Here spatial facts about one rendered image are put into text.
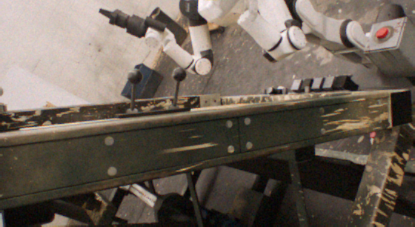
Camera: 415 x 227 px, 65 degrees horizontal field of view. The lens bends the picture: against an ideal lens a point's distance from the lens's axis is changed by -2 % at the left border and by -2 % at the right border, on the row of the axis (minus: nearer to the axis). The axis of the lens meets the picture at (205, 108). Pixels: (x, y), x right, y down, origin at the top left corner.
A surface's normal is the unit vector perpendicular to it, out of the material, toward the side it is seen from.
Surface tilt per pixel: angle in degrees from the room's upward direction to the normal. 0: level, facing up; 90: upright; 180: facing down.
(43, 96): 90
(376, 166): 0
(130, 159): 90
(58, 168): 90
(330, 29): 90
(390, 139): 0
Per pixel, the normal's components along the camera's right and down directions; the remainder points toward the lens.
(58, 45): 0.46, 0.09
